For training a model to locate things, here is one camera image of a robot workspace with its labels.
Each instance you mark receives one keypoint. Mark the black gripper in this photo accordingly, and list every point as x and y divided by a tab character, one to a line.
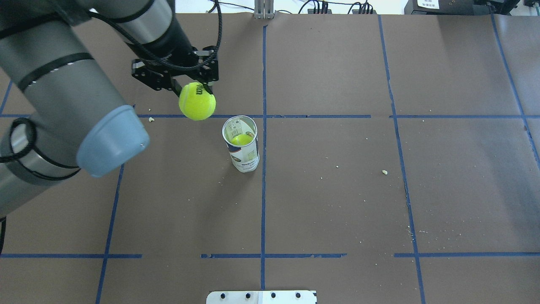
176	44

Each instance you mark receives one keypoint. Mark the clear tennis ball can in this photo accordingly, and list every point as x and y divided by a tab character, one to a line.
245	159

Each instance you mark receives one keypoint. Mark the orange black connector strip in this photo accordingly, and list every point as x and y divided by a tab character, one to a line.
327	7

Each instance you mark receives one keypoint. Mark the aluminium frame post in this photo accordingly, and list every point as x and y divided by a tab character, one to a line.
264	9

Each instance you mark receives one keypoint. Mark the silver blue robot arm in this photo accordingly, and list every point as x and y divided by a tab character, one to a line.
81	121

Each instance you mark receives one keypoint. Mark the yellow tennis ball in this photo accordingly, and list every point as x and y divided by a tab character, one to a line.
195	102
241	140

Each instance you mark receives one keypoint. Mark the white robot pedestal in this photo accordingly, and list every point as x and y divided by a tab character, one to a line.
263	297

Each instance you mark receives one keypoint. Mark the yellow tennis ball in can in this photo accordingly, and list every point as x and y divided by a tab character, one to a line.
241	140

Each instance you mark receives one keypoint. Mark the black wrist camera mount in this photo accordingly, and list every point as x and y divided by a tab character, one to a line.
160	77

